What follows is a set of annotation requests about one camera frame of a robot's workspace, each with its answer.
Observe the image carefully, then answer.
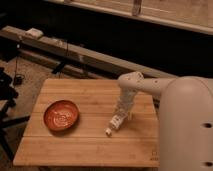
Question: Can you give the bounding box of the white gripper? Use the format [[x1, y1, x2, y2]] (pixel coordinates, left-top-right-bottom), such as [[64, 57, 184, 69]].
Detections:
[[114, 88, 137, 121]]

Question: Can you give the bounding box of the white plastic bottle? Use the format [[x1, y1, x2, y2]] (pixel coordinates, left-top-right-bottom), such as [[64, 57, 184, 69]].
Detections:
[[105, 114, 125, 137]]

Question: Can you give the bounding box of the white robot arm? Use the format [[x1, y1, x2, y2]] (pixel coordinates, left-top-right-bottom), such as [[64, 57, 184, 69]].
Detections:
[[118, 72, 213, 171]]

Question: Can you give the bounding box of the orange ceramic bowl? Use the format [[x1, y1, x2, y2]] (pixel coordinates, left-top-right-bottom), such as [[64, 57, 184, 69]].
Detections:
[[43, 100, 79, 132]]

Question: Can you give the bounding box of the long wooden beam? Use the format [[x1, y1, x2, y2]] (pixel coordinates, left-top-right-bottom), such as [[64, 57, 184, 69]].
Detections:
[[0, 26, 175, 78]]

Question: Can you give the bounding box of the black tripod stand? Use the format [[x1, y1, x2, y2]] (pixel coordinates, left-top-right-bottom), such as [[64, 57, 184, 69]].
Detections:
[[0, 67, 29, 161]]

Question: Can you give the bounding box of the wooden shelf ledge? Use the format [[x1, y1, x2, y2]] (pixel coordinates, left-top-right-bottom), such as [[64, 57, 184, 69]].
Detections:
[[45, 0, 213, 36]]

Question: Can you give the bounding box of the small white box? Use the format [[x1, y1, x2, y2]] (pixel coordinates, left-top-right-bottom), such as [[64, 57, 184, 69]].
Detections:
[[25, 28, 43, 38]]

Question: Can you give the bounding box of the black cable with plug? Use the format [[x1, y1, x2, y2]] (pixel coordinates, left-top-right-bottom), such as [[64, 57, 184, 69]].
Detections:
[[12, 35, 26, 86]]

